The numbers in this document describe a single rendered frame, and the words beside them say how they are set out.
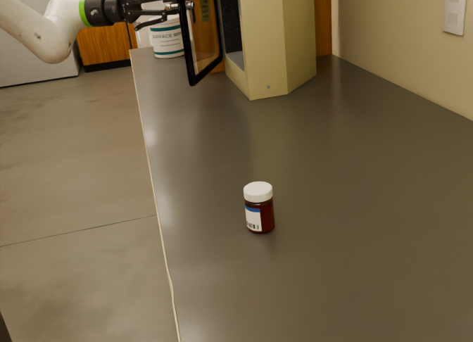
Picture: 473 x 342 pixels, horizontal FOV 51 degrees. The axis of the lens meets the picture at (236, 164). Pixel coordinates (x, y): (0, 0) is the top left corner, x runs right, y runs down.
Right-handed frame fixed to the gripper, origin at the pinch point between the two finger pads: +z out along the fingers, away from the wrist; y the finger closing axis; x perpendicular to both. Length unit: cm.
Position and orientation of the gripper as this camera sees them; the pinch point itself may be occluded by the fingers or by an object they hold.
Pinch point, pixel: (177, 3)
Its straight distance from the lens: 143.8
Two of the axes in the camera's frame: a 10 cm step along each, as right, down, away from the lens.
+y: -1.0, -9.0, -4.2
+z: 9.7, 0.1, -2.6
